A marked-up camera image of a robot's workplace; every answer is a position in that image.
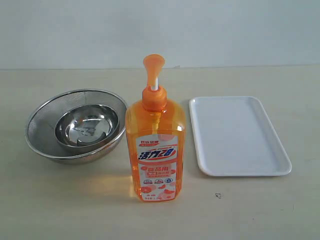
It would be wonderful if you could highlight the orange pump soap bottle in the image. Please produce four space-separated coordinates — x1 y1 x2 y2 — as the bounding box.
125 54 186 202

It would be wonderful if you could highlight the small stainless steel bowl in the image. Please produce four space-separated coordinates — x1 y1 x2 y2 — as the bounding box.
54 104 120 151

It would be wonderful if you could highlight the steel mesh colander bowl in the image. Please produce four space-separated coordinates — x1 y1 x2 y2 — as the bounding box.
25 89 128 165

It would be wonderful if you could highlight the white rectangular plastic tray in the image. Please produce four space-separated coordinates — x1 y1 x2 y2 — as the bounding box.
189 96 292 177

